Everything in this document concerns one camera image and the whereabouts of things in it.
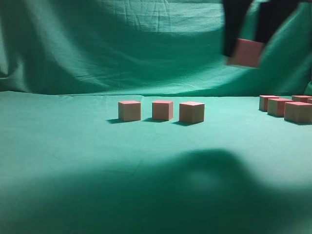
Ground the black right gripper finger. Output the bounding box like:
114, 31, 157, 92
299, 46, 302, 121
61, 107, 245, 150
222, 0, 253, 57
254, 0, 296, 44

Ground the green cloth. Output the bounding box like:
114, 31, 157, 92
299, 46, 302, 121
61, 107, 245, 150
0, 0, 312, 234

